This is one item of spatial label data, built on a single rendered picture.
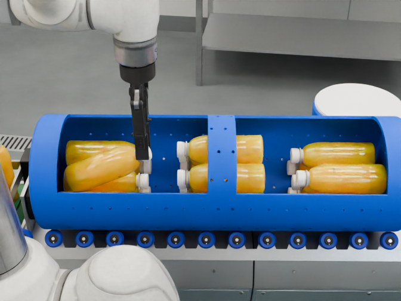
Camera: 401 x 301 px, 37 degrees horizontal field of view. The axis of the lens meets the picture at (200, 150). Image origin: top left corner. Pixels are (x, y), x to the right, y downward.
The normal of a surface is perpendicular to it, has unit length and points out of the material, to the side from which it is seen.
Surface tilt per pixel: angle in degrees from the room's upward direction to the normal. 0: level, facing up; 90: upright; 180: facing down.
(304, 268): 70
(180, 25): 76
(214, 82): 0
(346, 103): 0
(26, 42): 0
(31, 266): 45
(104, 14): 93
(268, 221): 107
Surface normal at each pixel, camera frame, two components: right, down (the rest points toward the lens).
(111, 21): -0.22, 0.69
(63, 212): 0.00, 0.63
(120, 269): 0.03, -0.83
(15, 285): 0.44, -0.25
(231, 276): 0.00, 0.25
